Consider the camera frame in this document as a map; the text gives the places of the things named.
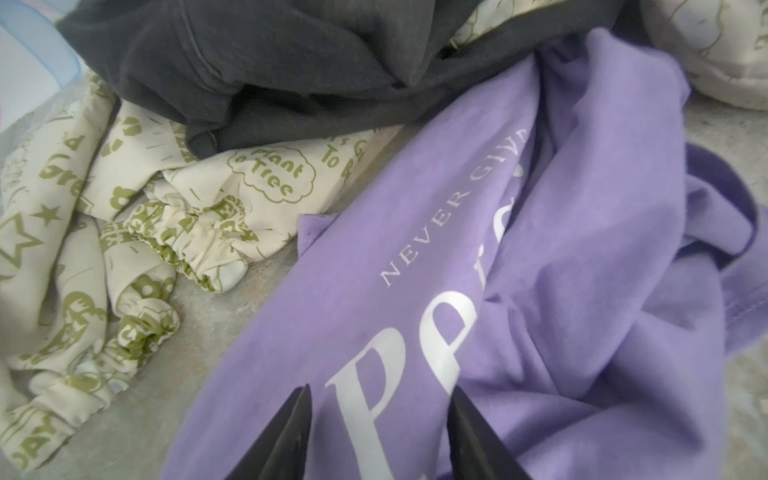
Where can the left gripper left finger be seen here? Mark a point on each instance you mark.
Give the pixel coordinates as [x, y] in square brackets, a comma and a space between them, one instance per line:
[279, 441]

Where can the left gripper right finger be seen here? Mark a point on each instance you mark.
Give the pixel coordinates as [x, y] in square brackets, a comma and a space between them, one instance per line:
[476, 451]

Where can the purple printed t-shirt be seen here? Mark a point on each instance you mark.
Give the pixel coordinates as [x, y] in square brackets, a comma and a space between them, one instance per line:
[552, 247]

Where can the dark grey garment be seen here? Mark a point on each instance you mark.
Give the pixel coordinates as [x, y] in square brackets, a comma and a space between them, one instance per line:
[245, 73]

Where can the cream green printed cloth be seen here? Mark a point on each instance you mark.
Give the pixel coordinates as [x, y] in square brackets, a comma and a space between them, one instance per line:
[105, 207]

